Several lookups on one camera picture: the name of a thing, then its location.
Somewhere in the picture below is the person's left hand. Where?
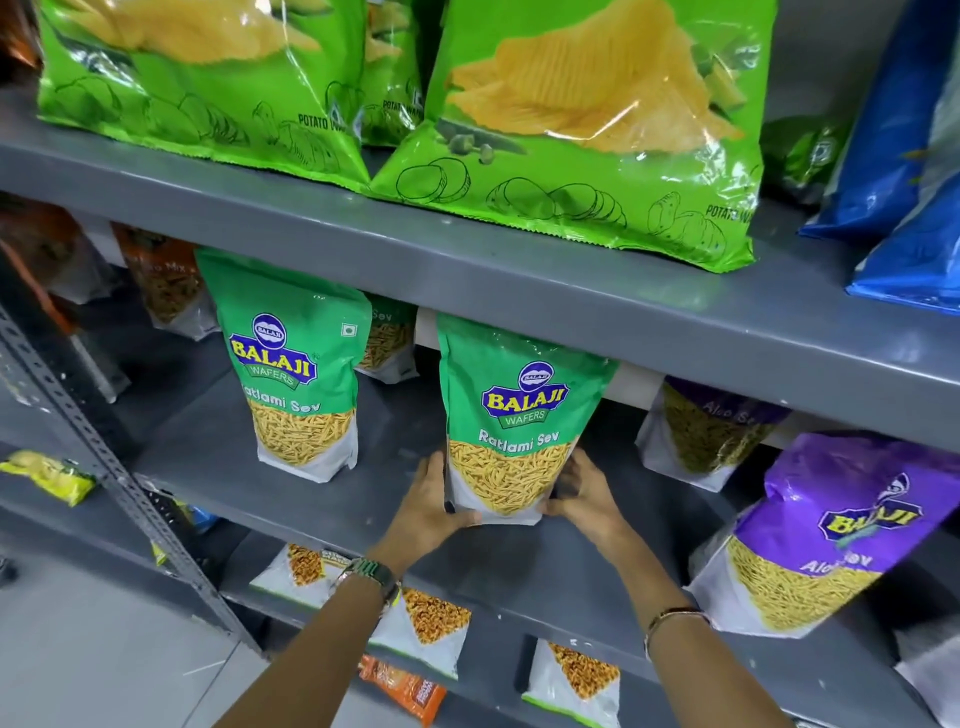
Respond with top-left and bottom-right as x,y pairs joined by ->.
371,450 -> 483,583

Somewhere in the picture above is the person's right hand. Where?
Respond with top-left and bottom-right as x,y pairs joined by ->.
541,447 -> 640,562

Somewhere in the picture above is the green sev snack pouch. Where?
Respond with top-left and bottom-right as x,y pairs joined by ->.
436,313 -> 621,527
355,294 -> 420,385
195,247 -> 374,484

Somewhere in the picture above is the person's right forearm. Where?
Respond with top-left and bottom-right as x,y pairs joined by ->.
609,534 -> 796,728

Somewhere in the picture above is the person's left forearm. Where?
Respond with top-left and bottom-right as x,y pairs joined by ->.
213,561 -> 399,728

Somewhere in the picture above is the metal wristwatch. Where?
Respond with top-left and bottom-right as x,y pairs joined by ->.
333,557 -> 402,606

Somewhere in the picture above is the white orange snack packet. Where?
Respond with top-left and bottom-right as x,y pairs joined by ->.
521,637 -> 623,728
366,586 -> 473,681
249,543 -> 355,610

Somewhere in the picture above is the purple sev snack pouch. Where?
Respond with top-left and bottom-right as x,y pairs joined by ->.
635,377 -> 793,493
685,431 -> 960,639

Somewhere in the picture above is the grey metal shelf rack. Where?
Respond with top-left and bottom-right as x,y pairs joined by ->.
0,81 -> 960,728

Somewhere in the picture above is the small blue yellow packet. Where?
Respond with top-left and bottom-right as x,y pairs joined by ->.
148,495 -> 220,567

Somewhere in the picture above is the orange mixture snack pouch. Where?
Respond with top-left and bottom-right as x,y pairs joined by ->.
0,193 -> 115,306
111,222 -> 220,342

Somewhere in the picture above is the green potato chips bag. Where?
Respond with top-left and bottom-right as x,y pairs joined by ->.
759,112 -> 856,205
358,0 -> 430,148
370,0 -> 779,274
35,0 -> 372,183

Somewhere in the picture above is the yellow snack packet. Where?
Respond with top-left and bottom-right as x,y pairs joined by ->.
0,449 -> 98,508

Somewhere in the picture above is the blue chips bag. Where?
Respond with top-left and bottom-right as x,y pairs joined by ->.
846,171 -> 960,318
798,0 -> 960,243

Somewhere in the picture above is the dark orange chips bag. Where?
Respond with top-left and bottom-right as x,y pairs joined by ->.
0,0 -> 40,70

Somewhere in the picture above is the thin wrist bracelet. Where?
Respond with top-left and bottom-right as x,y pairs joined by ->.
643,607 -> 711,655

